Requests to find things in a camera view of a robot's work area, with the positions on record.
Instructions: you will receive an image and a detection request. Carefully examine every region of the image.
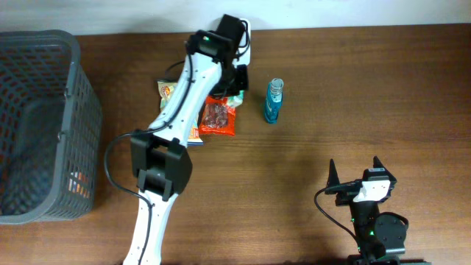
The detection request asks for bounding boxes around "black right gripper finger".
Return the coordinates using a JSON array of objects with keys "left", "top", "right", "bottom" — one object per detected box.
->
[
  {"left": 373, "top": 156, "right": 385, "bottom": 169},
  {"left": 327, "top": 159, "right": 340, "bottom": 187}
]

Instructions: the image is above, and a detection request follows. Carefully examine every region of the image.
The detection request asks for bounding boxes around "red candy bag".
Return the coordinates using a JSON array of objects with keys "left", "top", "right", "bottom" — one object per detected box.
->
[{"left": 199, "top": 96, "right": 236, "bottom": 136}]

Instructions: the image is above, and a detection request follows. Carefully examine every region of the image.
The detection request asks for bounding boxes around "blue mouthwash bottle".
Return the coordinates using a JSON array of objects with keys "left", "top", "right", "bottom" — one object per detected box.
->
[{"left": 263, "top": 78, "right": 284, "bottom": 124}]

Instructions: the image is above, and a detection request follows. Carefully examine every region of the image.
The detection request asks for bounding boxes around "yellow wipes bag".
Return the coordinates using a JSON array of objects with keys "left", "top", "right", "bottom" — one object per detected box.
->
[{"left": 157, "top": 80, "right": 203, "bottom": 146}]

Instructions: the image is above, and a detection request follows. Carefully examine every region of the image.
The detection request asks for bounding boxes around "green tissue pack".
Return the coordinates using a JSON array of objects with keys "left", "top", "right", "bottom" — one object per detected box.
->
[{"left": 226, "top": 91, "right": 244, "bottom": 108}]

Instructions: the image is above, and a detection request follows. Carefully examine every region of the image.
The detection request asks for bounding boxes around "orange tissue pack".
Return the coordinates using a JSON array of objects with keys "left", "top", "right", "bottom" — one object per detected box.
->
[{"left": 68, "top": 172, "right": 91, "bottom": 199}]

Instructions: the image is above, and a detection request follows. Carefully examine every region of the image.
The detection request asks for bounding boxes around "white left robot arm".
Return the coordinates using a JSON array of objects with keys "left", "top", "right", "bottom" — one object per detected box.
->
[{"left": 124, "top": 29, "right": 251, "bottom": 264}]

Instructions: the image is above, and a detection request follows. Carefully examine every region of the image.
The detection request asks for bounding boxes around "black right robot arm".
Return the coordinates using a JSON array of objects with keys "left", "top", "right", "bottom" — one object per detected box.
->
[{"left": 323, "top": 157, "right": 430, "bottom": 265}]

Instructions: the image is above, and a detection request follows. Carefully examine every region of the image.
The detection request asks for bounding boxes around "white barcode scanner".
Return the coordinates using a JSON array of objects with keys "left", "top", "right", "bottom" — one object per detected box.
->
[{"left": 233, "top": 18, "right": 251, "bottom": 66}]

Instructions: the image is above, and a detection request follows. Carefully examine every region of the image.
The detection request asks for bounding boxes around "grey plastic basket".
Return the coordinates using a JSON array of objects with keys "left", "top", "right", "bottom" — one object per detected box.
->
[{"left": 1, "top": 30, "right": 103, "bottom": 225}]

